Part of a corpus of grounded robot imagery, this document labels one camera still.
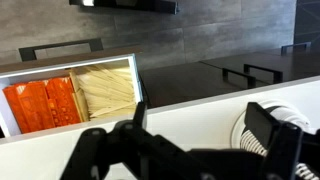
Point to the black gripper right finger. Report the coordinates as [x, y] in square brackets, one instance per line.
[283, 150]

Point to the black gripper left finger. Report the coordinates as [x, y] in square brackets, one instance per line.
[90, 150]

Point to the wooden drawer with white interior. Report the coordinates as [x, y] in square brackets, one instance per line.
[66, 61]

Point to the wrapped wooden stick bundle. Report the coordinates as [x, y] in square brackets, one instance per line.
[80, 100]

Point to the orange printed packet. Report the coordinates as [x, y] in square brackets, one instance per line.
[63, 100]
[30, 106]

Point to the pile of wooden sticks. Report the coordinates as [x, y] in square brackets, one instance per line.
[106, 90]

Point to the dark wooden cabinet front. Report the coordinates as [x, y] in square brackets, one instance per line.
[186, 83]
[296, 63]

